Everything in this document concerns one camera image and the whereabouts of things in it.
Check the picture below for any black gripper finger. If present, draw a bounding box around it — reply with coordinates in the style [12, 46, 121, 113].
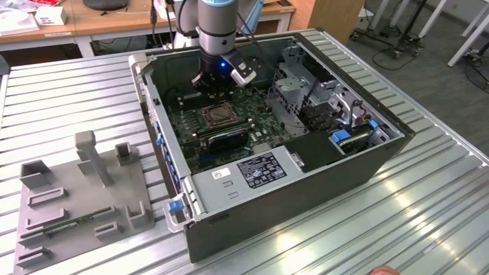
[189, 73, 223, 101]
[216, 78, 236, 101]

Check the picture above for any metal socket cover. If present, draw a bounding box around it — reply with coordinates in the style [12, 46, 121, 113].
[201, 103, 240, 125]

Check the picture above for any CPU socket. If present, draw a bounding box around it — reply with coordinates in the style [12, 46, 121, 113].
[199, 102, 243, 127]

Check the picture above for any blue slot retainer strip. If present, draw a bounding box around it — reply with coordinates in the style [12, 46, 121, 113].
[153, 121, 181, 186]

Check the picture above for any blue expansion slot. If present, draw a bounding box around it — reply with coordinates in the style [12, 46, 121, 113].
[201, 153, 233, 164]

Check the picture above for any silver drive cage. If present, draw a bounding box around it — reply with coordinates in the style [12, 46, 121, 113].
[267, 44, 347, 135]

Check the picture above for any black graphics card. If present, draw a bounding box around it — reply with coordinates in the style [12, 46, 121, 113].
[205, 128, 252, 154]

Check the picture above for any green motherboard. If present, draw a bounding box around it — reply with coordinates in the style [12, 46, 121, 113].
[168, 84, 293, 174]

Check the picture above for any black drive connector block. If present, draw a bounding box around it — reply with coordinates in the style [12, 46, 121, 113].
[299, 103, 333, 131]

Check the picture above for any wooden desk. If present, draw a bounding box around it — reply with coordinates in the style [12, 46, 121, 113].
[0, 0, 299, 58]

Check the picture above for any blue disk carrier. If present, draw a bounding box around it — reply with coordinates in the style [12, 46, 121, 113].
[328, 128, 373, 157]

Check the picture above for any silver power supply unit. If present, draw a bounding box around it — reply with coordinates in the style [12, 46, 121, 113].
[183, 144, 307, 218]

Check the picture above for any wooden cabinet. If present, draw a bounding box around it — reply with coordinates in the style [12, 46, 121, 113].
[308, 0, 365, 46]

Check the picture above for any black round object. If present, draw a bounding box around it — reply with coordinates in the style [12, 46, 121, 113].
[83, 0, 129, 11]

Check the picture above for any white labelled box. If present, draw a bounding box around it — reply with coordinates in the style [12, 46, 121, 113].
[35, 6, 68, 26]

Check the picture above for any black PC case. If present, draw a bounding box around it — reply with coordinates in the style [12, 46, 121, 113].
[128, 28, 417, 264]

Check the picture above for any red white packet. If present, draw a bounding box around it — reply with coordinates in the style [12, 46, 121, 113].
[23, 0, 64, 8]

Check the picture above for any white flat box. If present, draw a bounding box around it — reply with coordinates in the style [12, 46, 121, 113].
[0, 7, 40, 37]

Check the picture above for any black wheeled stand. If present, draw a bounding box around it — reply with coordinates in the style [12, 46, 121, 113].
[351, 0, 425, 60]

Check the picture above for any grey parts rack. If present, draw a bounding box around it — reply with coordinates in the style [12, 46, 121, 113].
[13, 130, 157, 273]

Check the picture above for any green RAM stick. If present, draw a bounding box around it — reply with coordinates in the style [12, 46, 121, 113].
[41, 208, 116, 237]

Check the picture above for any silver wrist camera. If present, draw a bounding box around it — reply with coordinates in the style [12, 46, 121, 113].
[220, 53, 257, 87]

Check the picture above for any black flat cable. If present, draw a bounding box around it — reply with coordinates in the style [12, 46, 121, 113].
[304, 80, 319, 111]

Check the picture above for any black hanging cable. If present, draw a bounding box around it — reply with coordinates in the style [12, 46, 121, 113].
[148, 0, 171, 48]

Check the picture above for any white desk frame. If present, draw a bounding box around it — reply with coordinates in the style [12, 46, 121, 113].
[371, 0, 446, 38]
[446, 0, 489, 67]

